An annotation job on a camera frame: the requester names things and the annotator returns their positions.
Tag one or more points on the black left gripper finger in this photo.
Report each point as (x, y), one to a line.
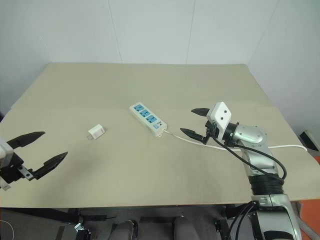
(26, 140)
(51, 164)

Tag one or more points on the white plug adapter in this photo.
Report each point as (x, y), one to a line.
(96, 131)

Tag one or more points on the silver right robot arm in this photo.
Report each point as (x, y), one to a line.
(253, 136)

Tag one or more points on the black caster block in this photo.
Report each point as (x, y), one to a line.
(220, 226)
(82, 232)

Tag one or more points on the black box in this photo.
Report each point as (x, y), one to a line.
(310, 140)

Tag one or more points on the orange floor mat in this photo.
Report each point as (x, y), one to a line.
(311, 212)

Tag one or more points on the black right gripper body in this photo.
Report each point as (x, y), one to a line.
(212, 128)

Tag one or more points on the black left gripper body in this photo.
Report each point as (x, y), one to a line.
(10, 169)

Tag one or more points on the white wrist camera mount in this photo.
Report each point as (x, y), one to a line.
(221, 115)
(5, 153)

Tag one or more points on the black metal table frame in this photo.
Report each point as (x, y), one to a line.
(50, 214)

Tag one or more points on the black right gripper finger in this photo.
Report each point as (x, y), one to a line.
(192, 133)
(200, 111)

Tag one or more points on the white power strip blue sockets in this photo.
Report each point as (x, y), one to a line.
(147, 117)

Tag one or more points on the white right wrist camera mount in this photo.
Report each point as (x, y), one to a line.
(221, 115)

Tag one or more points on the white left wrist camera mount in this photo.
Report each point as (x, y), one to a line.
(5, 153)

